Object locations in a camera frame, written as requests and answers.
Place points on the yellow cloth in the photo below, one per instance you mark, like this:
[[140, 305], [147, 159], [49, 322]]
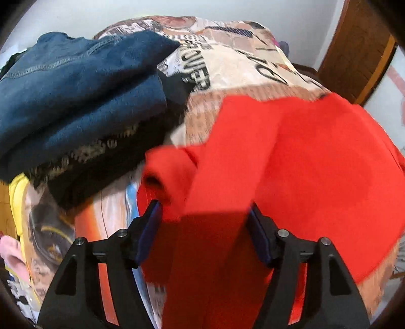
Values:
[[17, 202]]

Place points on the red zip-neck sweatshirt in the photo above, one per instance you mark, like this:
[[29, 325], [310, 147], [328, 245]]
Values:
[[284, 177]]

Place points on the pink cloth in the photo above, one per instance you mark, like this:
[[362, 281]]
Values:
[[12, 256]]

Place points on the black patterned garment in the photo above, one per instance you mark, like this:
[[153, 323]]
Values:
[[104, 158]]

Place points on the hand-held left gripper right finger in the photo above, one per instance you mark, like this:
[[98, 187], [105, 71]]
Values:
[[261, 235]]

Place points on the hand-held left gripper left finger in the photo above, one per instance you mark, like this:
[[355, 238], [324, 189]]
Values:
[[147, 234]]

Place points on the brown wooden door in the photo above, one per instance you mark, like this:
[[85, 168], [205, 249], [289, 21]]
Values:
[[357, 47]]

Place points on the dark purple garment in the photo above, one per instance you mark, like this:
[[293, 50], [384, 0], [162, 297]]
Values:
[[283, 46]]

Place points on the blue denim jeans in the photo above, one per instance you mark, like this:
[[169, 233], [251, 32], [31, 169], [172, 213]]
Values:
[[72, 98]]

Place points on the printed collage bedsheet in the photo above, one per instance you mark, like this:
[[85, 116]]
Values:
[[227, 72]]

